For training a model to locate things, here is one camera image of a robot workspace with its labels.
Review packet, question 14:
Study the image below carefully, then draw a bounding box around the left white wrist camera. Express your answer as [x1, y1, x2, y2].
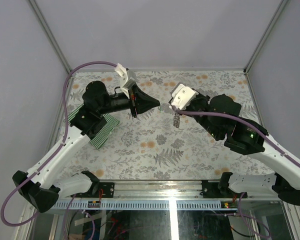
[114, 63, 137, 99]

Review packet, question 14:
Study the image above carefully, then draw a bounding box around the left aluminium frame post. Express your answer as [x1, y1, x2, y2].
[26, 0, 72, 74]

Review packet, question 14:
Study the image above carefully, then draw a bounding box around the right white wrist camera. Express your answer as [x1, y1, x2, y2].
[169, 83, 199, 110]

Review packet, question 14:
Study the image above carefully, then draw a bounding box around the metal key ring disc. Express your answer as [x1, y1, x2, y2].
[172, 111, 181, 129]

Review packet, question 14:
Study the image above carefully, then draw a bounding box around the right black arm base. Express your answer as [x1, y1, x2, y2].
[200, 172, 235, 199]

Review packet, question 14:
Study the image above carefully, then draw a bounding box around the green striped cloth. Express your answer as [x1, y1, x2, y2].
[63, 104, 121, 150]

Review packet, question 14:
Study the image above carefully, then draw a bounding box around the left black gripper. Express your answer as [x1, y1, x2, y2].
[98, 82, 161, 118]

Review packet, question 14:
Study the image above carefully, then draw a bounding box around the aluminium front rail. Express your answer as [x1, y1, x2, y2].
[57, 179, 281, 201]

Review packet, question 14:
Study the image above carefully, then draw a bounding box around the right aluminium frame post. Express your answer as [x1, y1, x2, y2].
[243, 0, 291, 75]

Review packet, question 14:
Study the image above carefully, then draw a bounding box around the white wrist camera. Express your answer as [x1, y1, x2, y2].
[114, 63, 137, 99]
[169, 83, 199, 110]

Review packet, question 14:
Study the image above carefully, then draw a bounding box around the aluminium frame post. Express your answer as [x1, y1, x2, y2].
[243, 0, 291, 75]
[26, 0, 72, 74]

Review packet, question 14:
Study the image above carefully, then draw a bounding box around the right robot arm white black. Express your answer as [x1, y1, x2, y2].
[182, 94, 300, 206]

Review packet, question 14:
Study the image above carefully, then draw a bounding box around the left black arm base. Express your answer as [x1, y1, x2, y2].
[82, 171, 115, 199]

